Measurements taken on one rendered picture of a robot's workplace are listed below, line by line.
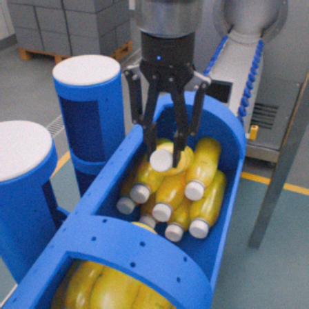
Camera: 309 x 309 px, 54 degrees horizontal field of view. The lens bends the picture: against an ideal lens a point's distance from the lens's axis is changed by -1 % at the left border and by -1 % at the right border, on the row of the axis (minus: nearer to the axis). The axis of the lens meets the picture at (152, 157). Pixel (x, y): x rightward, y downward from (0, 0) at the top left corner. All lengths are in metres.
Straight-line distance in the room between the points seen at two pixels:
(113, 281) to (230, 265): 1.45
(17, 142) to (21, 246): 0.33
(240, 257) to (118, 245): 1.54
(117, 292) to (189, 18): 0.37
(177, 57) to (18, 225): 0.73
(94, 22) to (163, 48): 3.16
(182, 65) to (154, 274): 0.28
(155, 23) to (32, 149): 0.63
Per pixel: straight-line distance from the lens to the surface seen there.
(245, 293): 1.82
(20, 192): 0.91
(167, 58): 0.43
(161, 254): 0.43
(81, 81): 1.26
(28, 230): 1.02
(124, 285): 0.48
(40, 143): 0.95
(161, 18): 0.40
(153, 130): 0.53
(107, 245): 0.43
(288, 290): 1.91
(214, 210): 0.70
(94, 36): 3.62
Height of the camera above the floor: 1.59
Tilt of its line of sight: 41 degrees down
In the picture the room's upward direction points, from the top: straight up
